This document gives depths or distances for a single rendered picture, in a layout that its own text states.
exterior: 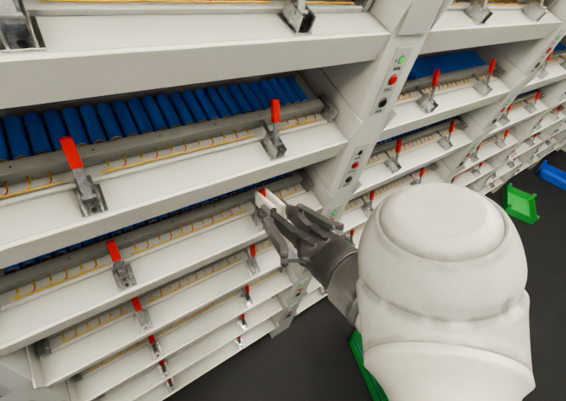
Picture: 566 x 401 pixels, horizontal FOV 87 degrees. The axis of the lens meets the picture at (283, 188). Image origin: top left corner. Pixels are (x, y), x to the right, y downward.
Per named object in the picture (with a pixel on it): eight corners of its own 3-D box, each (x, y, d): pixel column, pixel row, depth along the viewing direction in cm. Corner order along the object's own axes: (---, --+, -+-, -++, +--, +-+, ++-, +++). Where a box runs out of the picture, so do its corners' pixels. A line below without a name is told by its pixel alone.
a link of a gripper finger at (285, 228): (317, 259, 48) (310, 263, 47) (274, 223, 55) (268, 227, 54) (318, 241, 45) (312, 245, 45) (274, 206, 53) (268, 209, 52)
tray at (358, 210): (435, 186, 121) (461, 167, 110) (324, 244, 92) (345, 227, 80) (404, 147, 128) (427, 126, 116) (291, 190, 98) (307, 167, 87)
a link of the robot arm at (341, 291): (392, 306, 43) (361, 279, 48) (408, 262, 39) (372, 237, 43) (349, 339, 39) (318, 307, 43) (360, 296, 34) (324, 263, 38)
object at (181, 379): (273, 328, 127) (282, 324, 116) (119, 426, 97) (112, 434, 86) (251, 286, 134) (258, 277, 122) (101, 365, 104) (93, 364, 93)
